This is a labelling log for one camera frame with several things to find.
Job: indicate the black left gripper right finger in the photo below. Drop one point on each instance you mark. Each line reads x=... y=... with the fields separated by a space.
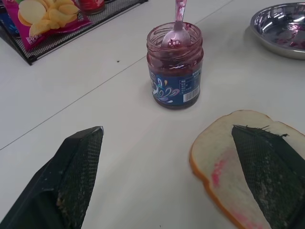
x=267 y=167

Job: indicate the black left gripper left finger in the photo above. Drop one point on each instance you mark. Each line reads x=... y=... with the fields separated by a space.
x=69 y=176

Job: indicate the white bread slice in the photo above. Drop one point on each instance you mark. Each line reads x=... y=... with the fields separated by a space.
x=224 y=164

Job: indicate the glass jam jar blue label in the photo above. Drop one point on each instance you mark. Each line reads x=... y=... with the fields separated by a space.
x=175 y=71

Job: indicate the metal spoon with jam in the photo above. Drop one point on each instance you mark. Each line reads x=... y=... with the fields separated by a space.
x=177 y=31

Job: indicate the stainless steel bowl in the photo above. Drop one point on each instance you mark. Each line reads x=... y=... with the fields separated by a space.
x=281 y=28

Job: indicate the pink potato chips bag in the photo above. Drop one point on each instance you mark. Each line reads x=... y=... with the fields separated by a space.
x=45 y=16

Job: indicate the blue snack package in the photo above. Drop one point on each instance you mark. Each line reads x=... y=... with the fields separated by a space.
x=8 y=21

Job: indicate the red can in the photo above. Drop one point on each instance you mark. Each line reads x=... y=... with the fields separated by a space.
x=91 y=6

